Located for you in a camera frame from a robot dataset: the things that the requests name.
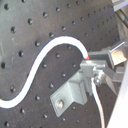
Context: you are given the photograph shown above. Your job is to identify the black perforated breadboard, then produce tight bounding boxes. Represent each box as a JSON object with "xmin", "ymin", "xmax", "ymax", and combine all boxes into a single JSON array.
[{"xmin": 0, "ymin": 0, "xmax": 119, "ymax": 128}]

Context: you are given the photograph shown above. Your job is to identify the white cable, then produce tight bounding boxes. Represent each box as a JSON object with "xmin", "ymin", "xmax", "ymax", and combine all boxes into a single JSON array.
[{"xmin": 0, "ymin": 35, "xmax": 90, "ymax": 110}]

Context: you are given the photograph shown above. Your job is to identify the grey metal cable clip bracket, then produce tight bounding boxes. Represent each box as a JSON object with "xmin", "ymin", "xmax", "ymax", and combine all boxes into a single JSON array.
[{"xmin": 50, "ymin": 60, "xmax": 110, "ymax": 116}]

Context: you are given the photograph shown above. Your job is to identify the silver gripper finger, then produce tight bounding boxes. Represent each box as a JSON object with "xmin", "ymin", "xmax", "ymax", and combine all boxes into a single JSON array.
[
  {"xmin": 89, "ymin": 39, "xmax": 128, "ymax": 67},
  {"xmin": 97, "ymin": 65, "xmax": 125, "ymax": 84}
]

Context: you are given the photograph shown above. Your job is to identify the thin white wire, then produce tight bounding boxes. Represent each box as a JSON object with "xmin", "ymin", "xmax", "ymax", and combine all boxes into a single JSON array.
[{"xmin": 90, "ymin": 77, "xmax": 107, "ymax": 128}]

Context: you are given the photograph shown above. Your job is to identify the grey metal frame piece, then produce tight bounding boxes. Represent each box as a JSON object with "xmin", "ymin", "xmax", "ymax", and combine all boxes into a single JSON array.
[{"xmin": 112, "ymin": 0, "xmax": 128, "ymax": 28}]

